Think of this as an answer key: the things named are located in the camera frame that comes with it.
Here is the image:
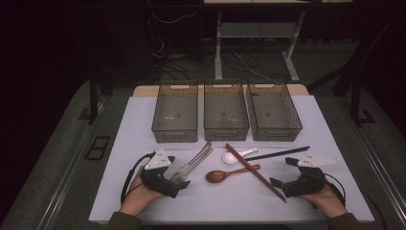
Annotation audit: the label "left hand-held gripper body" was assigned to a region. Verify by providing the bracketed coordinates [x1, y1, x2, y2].
[139, 149, 185, 199]

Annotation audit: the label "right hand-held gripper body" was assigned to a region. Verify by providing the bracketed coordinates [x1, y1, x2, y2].
[282, 152, 341, 198]

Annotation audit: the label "metal fork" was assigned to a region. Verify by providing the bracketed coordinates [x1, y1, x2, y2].
[171, 147, 214, 186]

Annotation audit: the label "metal knife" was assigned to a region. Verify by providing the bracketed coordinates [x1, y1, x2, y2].
[168, 141, 213, 183]

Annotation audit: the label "brown wooden spoon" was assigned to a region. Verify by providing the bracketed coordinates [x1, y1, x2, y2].
[205, 164, 261, 184]

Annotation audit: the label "transparent grey plastic bin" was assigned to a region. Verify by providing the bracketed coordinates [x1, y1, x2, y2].
[203, 82, 251, 142]
[151, 83, 199, 144]
[246, 82, 304, 142]

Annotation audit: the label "white ceramic spoon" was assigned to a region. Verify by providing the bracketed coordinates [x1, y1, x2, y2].
[222, 147, 259, 166]

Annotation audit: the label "person's left hand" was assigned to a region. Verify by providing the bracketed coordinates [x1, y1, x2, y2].
[119, 166, 167, 217]

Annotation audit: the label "person's right hand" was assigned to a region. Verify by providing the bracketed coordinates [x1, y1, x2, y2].
[300, 186, 349, 220]

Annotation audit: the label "white table mat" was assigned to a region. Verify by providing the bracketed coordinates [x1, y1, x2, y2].
[88, 94, 375, 223]

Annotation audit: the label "black metal stand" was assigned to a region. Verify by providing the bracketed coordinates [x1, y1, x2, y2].
[78, 68, 108, 126]
[349, 80, 377, 127]

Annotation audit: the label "black tripod legs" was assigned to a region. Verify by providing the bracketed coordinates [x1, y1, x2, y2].
[306, 12, 406, 98]

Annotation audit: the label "white metal desk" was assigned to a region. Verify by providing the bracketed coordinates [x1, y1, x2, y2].
[202, 0, 353, 83]

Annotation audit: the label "left hand-held gripper black cable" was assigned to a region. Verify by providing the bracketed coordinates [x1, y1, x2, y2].
[120, 151, 156, 204]

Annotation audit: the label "hand-held gripper black cable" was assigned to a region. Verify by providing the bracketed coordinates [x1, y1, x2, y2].
[120, 151, 156, 204]
[324, 172, 348, 207]

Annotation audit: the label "right hand-held gripper black cable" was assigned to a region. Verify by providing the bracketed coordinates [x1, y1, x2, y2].
[324, 172, 348, 207]

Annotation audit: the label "black floor frame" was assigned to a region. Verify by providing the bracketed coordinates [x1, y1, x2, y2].
[84, 135, 112, 161]

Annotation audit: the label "metal floor rail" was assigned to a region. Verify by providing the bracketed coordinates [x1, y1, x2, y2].
[36, 126, 99, 230]
[352, 124, 406, 221]

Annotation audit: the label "black floor cables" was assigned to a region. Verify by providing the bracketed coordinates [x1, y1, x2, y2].
[149, 34, 290, 82]

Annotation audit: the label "white floor cable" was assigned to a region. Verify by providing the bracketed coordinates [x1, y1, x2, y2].
[230, 49, 274, 81]

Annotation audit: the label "white hanging cable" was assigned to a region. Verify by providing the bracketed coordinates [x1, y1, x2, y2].
[150, 11, 198, 25]

